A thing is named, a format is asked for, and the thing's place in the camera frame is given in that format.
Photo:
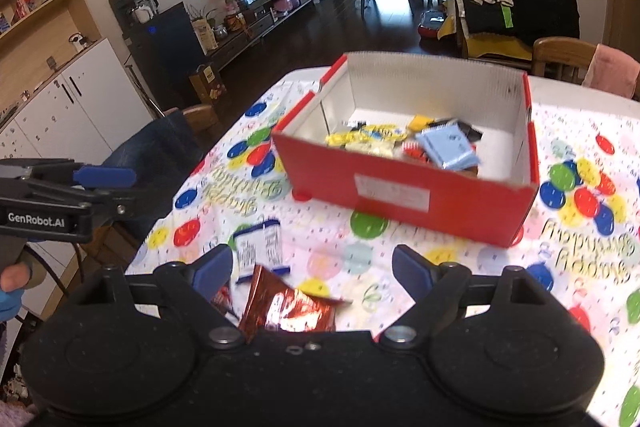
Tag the person's left hand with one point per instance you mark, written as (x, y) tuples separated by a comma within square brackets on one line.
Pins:
[(15, 278)]

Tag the balloon print tablecloth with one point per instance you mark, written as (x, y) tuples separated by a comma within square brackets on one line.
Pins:
[(350, 252)]

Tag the low tv cabinet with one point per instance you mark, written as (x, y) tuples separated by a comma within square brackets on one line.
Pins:
[(260, 24)]

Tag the light blue snack packet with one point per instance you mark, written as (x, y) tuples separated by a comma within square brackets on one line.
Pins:
[(447, 147)]

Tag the black snack packet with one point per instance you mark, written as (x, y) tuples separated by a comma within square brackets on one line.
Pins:
[(469, 131)]

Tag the black cabinet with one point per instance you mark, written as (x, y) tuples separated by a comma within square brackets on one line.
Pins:
[(165, 52)]

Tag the beige paper bag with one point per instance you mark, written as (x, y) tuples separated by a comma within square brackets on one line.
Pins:
[(205, 36)]

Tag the white and blue snack packet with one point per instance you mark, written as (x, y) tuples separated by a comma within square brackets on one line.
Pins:
[(260, 247)]

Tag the brown foil snack packet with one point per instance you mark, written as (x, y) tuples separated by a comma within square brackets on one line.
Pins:
[(285, 307)]

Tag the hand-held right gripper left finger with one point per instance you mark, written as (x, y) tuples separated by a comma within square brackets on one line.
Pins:
[(212, 267)]

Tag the wooden shelf unit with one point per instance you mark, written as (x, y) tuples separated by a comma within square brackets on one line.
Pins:
[(45, 7)]

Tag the dark jeans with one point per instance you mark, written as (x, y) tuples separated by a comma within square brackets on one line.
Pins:
[(150, 147)]

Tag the black jacket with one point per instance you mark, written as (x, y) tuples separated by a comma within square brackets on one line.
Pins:
[(540, 2)]

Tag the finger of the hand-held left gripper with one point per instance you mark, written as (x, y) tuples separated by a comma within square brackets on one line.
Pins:
[(120, 207), (105, 177)]

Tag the white cabinet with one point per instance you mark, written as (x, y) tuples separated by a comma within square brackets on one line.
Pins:
[(75, 112)]

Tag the yellow snack packet dark circle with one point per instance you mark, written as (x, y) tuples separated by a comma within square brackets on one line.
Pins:
[(365, 134)]

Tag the pink cloth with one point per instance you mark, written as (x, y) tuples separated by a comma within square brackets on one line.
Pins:
[(612, 69)]

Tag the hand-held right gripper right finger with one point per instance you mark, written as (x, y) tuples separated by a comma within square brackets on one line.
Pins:
[(412, 267)]

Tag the red cardboard box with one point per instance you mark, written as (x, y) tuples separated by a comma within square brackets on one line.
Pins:
[(325, 167)]

